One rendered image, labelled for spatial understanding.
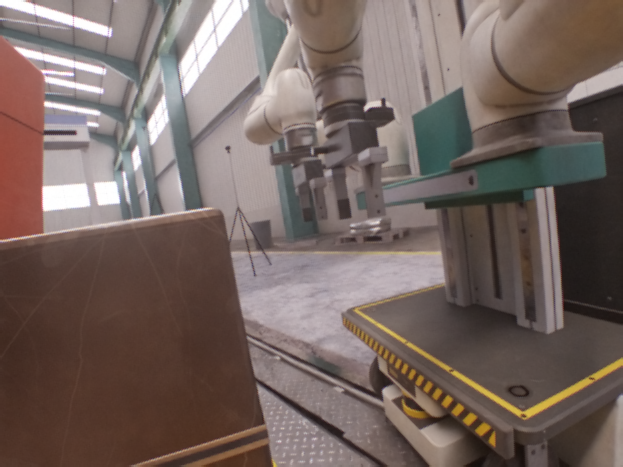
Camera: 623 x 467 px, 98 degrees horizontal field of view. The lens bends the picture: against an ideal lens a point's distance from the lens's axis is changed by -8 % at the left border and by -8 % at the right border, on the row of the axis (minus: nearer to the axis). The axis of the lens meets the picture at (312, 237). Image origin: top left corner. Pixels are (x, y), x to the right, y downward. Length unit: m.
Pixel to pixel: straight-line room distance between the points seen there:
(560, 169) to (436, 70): 0.57
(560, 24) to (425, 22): 0.68
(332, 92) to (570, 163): 0.38
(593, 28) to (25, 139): 0.50
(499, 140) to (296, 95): 0.47
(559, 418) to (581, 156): 0.40
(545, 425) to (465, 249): 0.56
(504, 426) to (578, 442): 0.29
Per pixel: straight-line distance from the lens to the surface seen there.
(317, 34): 0.47
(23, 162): 0.26
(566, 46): 0.46
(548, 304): 0.85
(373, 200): 0.47
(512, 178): 0.57
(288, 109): 0.80
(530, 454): 0.74
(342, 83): 0.53
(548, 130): 0.59
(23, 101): 0.27
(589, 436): 0.82
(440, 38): 1.09
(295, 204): 9.16
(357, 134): 0.49
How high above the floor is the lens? 0.68
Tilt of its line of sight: 4 degrees down
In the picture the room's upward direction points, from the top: 9 degrees counter-clockwise
